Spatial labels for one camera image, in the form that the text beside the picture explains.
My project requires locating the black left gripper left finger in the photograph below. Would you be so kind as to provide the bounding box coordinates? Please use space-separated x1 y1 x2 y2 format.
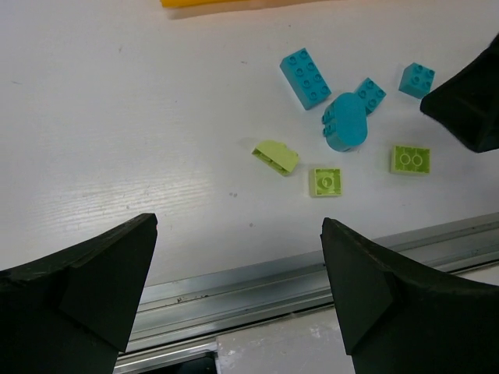
1 213 157 373

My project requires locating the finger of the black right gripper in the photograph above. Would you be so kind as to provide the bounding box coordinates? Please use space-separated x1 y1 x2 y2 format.
419 37 498 153

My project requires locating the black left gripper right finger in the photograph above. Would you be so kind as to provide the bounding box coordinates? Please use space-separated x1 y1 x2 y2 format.
320 218 498 373

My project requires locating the light green rectangular lego brick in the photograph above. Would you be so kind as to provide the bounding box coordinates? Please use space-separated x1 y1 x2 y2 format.
391 145 430 175

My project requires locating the light green sloped lego brick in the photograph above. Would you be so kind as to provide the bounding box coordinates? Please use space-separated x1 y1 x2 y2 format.
252 139 300 176

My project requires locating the teal square lego brick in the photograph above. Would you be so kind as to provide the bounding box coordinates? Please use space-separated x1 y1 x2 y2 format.
354 78 386 116
398 62 435 99

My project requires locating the white foil covered panel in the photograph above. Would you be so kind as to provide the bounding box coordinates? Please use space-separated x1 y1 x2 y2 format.
217 308 355 373

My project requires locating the teal oval lego brick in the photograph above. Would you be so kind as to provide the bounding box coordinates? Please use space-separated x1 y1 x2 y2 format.
321 93 368 152

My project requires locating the light green square lego brick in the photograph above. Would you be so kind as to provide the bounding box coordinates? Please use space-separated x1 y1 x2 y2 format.
309 168 342 198

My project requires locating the long teal lego brick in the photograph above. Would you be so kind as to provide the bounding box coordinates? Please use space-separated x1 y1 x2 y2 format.
280 48 331 111

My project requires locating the yellow four-compartment bin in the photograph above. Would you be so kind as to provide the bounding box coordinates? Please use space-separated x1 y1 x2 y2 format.
160 0 274 8

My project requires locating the aluminium table edge rail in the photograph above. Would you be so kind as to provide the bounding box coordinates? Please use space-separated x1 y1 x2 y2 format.
115 213 498 373

